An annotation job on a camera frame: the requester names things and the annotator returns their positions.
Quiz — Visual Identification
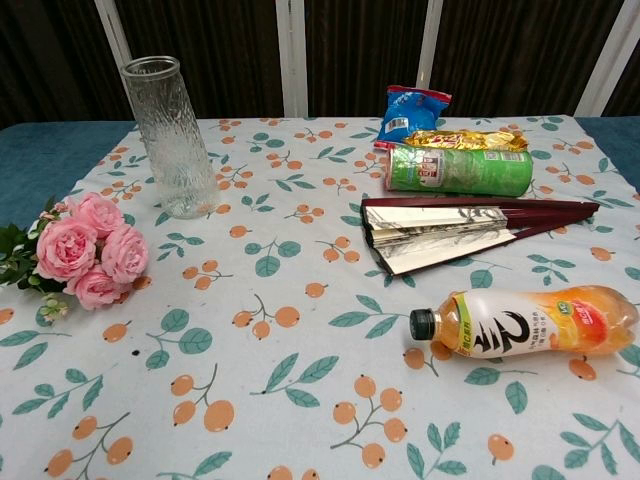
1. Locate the pink rose bouquet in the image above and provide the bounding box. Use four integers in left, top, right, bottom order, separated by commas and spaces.
0, 192, 150, 326

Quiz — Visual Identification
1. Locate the clear textured glass vase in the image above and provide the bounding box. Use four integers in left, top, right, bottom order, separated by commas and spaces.
119, 55, 222, 220

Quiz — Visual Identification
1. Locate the white fruit print tablecloth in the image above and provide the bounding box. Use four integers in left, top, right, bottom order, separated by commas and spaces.
0, 115, 640, 480

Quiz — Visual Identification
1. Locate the dark red folding fan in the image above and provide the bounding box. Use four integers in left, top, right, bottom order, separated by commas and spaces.
360, 196, 601, 277

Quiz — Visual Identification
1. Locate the blue snack bag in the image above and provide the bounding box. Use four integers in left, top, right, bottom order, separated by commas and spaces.
373, 84, 453, 151

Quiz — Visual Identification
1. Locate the green chip can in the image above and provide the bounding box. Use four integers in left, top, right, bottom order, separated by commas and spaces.
383, 143, 535, 197

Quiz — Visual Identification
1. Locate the gold foil snack bag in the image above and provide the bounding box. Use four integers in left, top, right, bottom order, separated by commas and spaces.
403, 128, 530, 153

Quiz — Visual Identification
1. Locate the dark brown curtain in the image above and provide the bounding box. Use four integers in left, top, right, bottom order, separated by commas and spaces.
0, 0, 640, 130

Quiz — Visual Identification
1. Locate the orange juice bottle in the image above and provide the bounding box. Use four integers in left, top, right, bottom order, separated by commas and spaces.
409, 284, 640, 362

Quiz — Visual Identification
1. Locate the white frame post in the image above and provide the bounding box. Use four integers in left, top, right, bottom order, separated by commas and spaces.
573, 0, 629, 117
275, 0, 309, 119
416, 0, 447, 92
94, 0, 135, 69

